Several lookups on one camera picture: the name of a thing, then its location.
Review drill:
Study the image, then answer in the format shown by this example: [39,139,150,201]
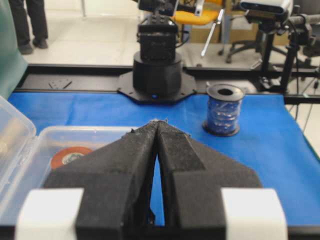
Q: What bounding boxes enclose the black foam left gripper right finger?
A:
[155,119,289,240]

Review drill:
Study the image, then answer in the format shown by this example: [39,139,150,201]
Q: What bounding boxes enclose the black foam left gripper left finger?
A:
[15,120,159,240]

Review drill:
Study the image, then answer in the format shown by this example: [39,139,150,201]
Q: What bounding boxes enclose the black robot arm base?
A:
[117,0,197,104]

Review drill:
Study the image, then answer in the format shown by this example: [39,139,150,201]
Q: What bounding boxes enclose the clear plastic toolbox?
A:
[0,97,132,226]

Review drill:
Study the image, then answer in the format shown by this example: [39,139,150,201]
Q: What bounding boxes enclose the red tape roll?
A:
[50,146,93,170]

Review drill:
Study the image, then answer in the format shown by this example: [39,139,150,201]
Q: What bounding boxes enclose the blue table mat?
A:
[8,92,320,226]

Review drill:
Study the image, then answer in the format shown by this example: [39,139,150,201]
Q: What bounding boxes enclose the black office chair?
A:
[218,14,291,64]

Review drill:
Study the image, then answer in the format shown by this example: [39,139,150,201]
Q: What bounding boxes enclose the yellow chair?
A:
[172,0,226,58]

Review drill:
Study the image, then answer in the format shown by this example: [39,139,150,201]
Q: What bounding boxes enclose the person legs dark trousers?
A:
[9,0,49,55]

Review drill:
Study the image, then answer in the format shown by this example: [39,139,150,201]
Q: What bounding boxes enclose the blue wire spool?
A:
[202,84,245,137]

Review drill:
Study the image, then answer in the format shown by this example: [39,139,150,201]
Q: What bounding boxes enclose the black mounting rail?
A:
[15,64,320,105]

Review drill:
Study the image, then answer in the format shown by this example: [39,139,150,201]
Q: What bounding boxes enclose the black camera stand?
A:
[246,4,320,94]

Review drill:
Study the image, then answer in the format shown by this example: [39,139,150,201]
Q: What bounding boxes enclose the white depth camera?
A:
[239,0,294,15]

